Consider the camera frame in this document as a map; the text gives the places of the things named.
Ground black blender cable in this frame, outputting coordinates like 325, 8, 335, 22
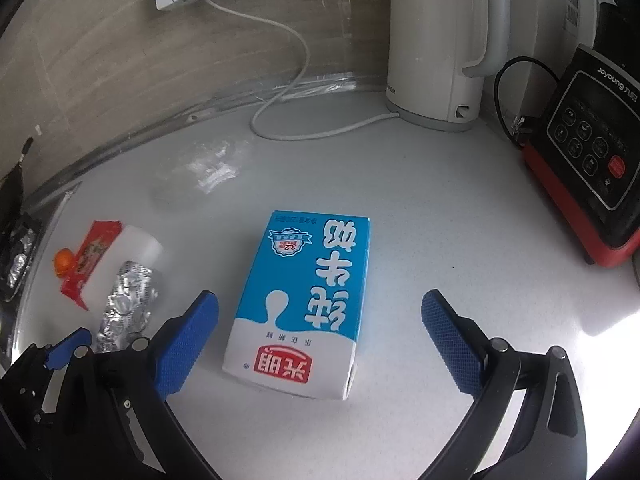
494, 56, 563, 143

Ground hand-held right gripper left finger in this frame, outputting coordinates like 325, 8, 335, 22
55, 290, 223, 480

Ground red and black blender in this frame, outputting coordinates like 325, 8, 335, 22
522, 2, 640, 267

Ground silver blister pack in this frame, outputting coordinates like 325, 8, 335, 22
95, 260, 163, 356

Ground white power cable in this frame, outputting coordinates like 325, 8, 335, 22
202, 0, 401, 141

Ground white foam block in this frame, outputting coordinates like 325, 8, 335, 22
82, 225, 163, 311

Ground gas stove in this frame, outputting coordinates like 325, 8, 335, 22
0, 180, 83, 356

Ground white electric kettle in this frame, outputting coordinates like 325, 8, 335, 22
385, 0, 511, 133

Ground black wok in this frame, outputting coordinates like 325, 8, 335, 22
0, 137, 35, 226

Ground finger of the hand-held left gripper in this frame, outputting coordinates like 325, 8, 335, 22
42, 327, 93, 376

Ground red snack packet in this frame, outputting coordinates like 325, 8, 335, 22
60, 220, 123, 306

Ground small tangerine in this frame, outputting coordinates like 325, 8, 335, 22
54, 249, 77, 278

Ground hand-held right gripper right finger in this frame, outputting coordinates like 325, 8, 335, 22
421, 289, 587, 480

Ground clear plastic bag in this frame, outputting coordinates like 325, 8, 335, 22
150, 140, 251, 211

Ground blue and white milk carton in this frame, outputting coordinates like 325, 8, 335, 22
221, 210, 373, 401

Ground foil burner liner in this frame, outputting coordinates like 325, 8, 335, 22
0, 227, 38, 291

